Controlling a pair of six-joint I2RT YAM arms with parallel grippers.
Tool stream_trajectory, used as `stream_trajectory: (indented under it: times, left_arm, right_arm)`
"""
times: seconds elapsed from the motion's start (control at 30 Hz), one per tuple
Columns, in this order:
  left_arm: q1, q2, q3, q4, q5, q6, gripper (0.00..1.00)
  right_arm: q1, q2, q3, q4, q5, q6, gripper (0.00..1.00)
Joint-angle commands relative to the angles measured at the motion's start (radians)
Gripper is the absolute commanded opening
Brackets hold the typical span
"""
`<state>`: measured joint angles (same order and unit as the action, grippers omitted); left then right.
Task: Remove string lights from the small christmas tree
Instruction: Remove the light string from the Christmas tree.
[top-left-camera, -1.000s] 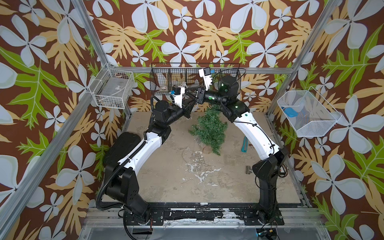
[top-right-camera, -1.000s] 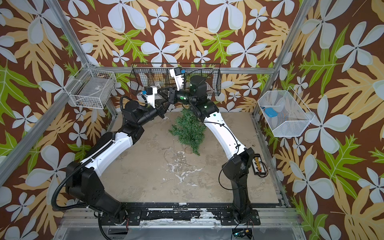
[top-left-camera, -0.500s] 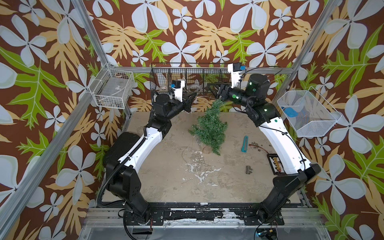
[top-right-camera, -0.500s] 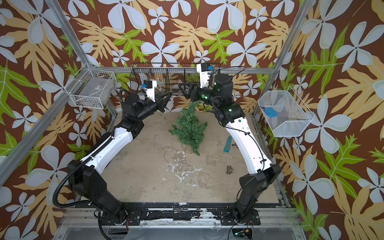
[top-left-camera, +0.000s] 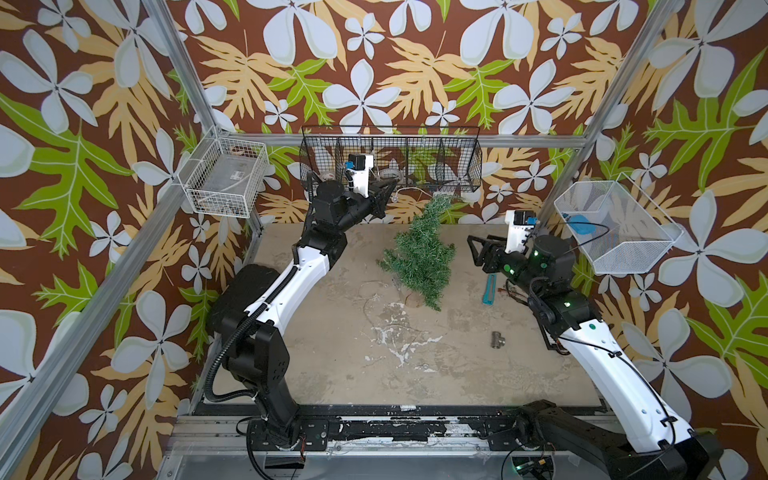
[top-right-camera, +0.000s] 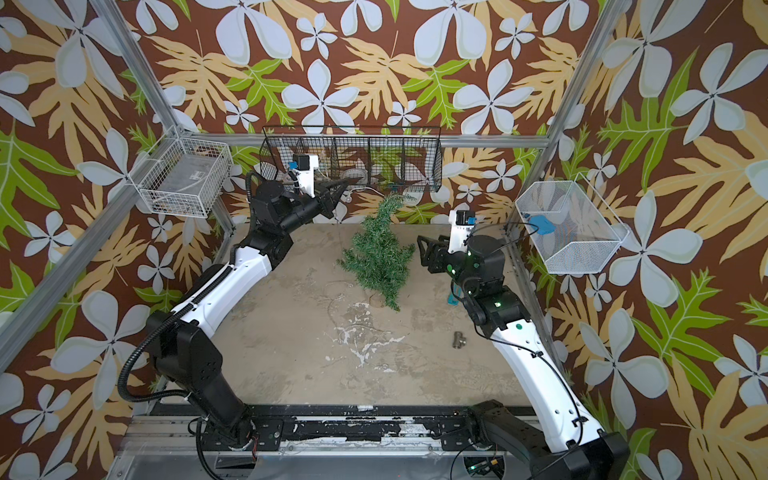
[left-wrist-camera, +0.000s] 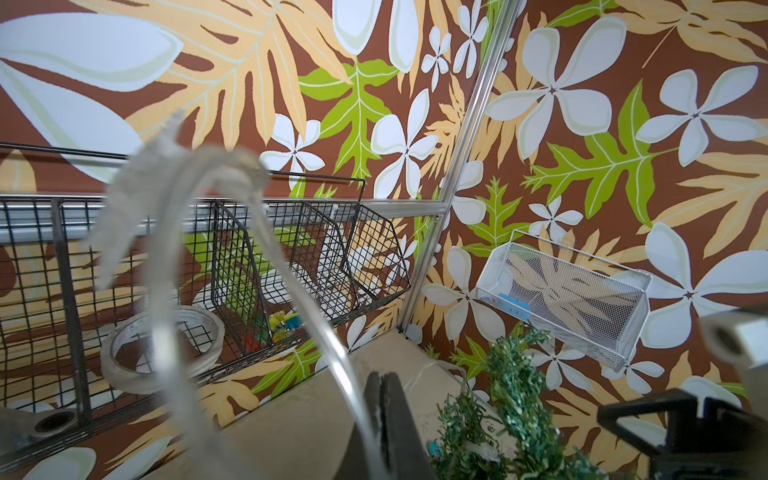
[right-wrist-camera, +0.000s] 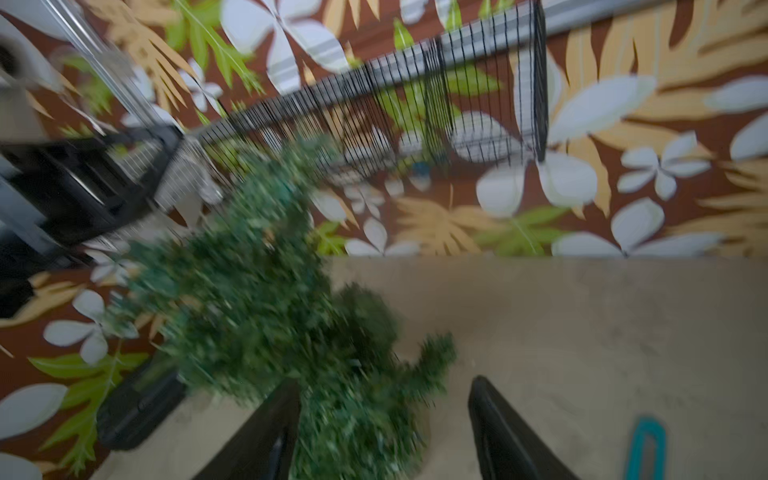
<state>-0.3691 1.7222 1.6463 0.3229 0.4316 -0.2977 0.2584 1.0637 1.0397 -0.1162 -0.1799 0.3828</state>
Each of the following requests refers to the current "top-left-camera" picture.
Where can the black zipper case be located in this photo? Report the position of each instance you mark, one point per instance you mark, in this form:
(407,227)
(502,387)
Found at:
(250,283)

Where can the teal plastic tool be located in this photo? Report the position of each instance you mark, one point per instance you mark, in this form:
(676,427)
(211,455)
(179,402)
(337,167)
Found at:
(490,290)

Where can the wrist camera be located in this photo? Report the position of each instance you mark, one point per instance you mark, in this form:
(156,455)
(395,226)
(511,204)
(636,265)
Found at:
(357,172)
(520,224)

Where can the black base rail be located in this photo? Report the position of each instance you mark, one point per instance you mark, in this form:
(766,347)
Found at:
(335,429)

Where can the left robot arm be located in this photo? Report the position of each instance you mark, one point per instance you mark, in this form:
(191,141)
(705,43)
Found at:
(251,317)

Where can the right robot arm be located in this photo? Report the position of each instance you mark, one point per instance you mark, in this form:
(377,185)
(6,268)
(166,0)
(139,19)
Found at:
(656,443)

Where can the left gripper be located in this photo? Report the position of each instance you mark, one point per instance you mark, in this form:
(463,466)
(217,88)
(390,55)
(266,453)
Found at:
(374,203)

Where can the white wire basket left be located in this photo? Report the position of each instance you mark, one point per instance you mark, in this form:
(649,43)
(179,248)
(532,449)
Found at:
(221,176)

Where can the blue object in basket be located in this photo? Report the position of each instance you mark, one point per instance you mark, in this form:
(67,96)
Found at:
(581,226)

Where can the small metal fitting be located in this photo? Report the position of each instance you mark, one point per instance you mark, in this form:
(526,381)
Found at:
(497,340)

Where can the white wire basket right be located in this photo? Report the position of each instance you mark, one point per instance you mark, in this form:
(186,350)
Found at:
(633,231)

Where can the white wire basket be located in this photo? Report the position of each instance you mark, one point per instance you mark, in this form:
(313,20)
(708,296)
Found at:
(633,231)
(221,176)

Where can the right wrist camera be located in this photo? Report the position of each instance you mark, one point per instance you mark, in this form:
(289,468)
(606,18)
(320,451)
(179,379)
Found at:
(520,224)

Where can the black wire basket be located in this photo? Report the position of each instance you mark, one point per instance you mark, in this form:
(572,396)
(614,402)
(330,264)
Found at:
(434,159)

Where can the small green christmas tree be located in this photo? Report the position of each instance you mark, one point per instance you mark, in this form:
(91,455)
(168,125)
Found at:
(420,260)

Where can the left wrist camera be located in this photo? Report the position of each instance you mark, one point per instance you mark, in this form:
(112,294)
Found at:
(357,172)

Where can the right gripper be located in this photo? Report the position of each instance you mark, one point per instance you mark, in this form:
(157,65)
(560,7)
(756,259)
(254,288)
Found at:
(496,250)

